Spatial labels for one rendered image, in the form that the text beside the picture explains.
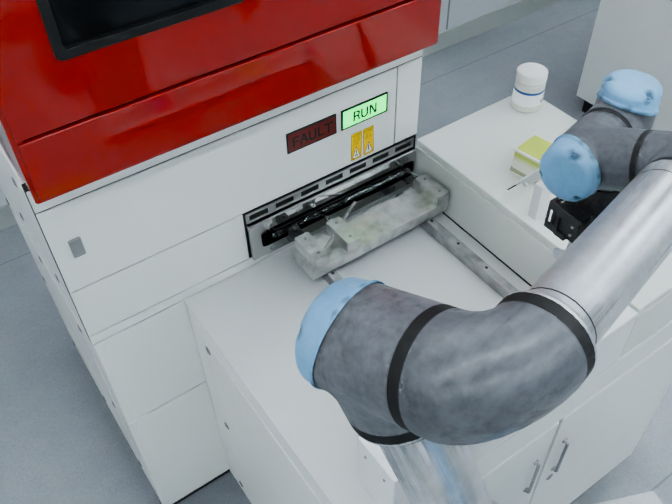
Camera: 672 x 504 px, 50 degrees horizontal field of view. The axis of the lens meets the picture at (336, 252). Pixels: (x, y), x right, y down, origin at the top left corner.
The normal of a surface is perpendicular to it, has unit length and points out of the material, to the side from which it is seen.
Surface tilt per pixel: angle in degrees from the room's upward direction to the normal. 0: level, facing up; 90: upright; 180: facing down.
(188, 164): 90
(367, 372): 63
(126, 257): 90
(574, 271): 13
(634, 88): 0
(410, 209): 0
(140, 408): 90
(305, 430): 0
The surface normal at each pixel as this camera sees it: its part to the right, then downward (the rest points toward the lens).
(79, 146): 0.57, 0.58
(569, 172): -0.66, 0.55
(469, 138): -0.02, -0.70
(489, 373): 0.00, -0.18
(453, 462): 0.61, 0.28
